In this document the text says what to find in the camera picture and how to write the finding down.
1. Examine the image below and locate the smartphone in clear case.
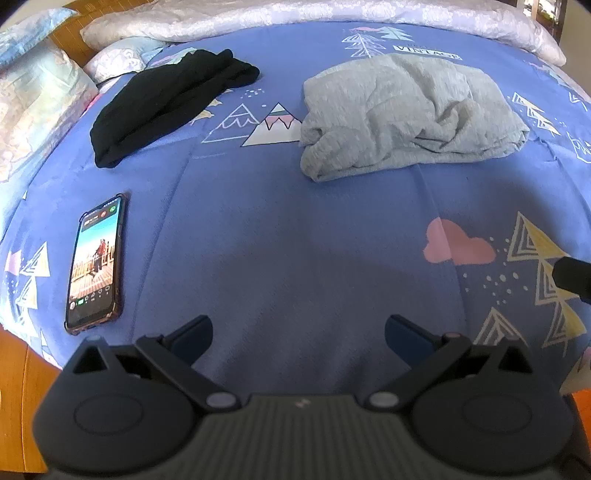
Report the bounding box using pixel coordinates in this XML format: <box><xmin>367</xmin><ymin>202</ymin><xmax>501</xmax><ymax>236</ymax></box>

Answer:
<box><xmin>64</xmin><ymin>193</ymin><xmax>127</xmax><ymax>335</ymax></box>

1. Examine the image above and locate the white floral duvet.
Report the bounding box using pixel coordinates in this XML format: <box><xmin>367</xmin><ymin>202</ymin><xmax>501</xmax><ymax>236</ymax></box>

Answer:
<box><xmin>80</xmin><ymin>0</ymin><xmax>567</xmax><ymax>67</ymax></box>

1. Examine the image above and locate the blue printed bed quilt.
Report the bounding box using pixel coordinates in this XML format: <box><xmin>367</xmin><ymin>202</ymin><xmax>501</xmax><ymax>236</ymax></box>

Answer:
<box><xmin>1</xmin><ymin>22</ymin><xmax>590</xmax><ymax>396</ymax></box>

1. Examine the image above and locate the black folded garment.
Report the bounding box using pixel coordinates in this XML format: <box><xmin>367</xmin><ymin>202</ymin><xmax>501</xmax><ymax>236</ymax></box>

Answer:
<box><xmin>90</xmin><ymin>49</ymin><xmax>259</xmax><ymax>168</ymax></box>

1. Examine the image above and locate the light blue patterned pillow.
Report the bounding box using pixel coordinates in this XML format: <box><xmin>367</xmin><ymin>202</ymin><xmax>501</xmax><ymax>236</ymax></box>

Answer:
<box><xmin>1</xmin><ymin>7</ymin><xmax>98</xmax><ymax>182</ymax></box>

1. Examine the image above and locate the wooden bed frame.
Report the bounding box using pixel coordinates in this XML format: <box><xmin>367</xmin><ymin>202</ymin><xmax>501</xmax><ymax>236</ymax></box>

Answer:
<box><xmin>1</xmin><ymin>329</ymin><xmax>59</xmax><ymax>474</ymax></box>

